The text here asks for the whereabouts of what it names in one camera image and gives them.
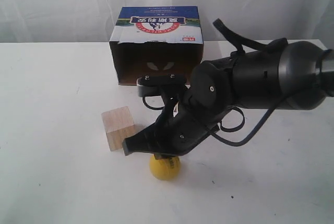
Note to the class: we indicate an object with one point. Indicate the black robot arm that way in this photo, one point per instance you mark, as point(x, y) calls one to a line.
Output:
point(278, 75)

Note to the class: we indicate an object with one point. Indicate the light wooden cube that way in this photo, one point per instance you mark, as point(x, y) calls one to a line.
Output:
point(118, 124)

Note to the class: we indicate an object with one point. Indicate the yellow ball with label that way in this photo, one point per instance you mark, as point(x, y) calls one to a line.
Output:
point(165, 169)

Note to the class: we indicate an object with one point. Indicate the blue white cardboard box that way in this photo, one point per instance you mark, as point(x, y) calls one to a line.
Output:
point(154, 41)

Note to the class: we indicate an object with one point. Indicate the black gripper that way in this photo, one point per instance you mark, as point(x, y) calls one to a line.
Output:
point(187, 119)

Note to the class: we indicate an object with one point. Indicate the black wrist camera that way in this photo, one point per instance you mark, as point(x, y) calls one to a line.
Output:
point(151, 86)

